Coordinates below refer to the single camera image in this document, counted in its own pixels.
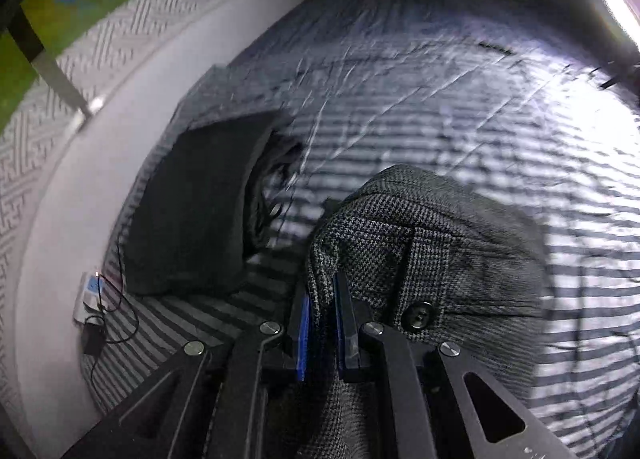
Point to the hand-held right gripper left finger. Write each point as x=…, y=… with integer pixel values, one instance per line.
x=301, y=339

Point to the black power adapter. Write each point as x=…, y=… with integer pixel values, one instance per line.
x=93, y=341

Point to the folded dark green garment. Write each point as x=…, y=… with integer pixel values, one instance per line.
x=195, y=219

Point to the grey houndstooth garment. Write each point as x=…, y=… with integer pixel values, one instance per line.
x=450, y=249

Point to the white power strip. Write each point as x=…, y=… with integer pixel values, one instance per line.
x=89, y=300

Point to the striped blue white blanket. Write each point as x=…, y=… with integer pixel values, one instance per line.
x=450, y=104

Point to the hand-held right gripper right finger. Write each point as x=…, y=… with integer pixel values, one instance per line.
x=345, y=334

